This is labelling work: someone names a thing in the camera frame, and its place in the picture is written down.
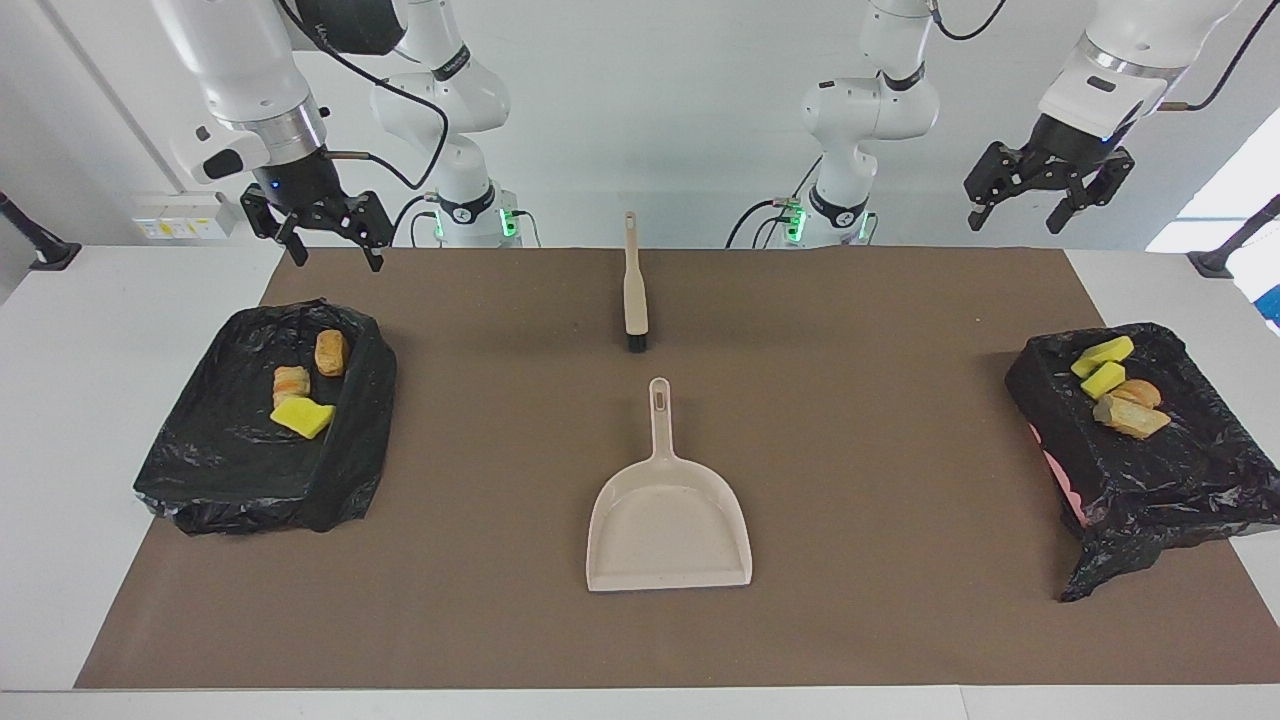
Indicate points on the notched yellow sponge piece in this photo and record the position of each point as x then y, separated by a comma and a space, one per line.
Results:
1102, 355

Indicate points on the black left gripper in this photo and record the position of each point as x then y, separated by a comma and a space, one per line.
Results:
1075, 145

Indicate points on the brown table mat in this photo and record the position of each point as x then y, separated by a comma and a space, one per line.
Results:
400, 620

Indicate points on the orange toasted bread piece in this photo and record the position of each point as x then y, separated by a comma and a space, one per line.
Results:
1140, 392

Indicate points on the white wall socket box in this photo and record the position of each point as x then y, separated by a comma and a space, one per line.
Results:
180, 215

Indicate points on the blue plastic object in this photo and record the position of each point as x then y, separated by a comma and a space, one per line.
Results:
1272, 305

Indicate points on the beige hand brush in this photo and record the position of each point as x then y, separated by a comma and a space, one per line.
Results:
635, 290

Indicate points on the black clamp stand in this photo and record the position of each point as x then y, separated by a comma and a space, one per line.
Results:
1220, 258
45, 250

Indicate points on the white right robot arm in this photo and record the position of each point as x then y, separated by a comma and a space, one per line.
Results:
455, 100

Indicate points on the pale bread piece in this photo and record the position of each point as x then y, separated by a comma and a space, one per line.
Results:
1135, 420

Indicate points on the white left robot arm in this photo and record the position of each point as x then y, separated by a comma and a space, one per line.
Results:
870, 100

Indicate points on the small yellow green sponge piece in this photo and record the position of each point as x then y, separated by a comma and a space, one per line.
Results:
1103, 380

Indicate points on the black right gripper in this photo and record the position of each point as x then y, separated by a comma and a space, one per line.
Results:
300, 190

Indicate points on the brown fried nugget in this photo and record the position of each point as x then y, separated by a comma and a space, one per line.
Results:
330, 353

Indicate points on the large yellow green sponge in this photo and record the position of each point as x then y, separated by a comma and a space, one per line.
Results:
300, 418

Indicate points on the beige plastic dustpan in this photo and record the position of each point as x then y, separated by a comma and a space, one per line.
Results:
668, 520

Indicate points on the pale striped bread chunk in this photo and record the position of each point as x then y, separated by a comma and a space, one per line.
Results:
291, 385

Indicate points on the black bag lined pink bin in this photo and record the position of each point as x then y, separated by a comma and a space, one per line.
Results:
1180, 480

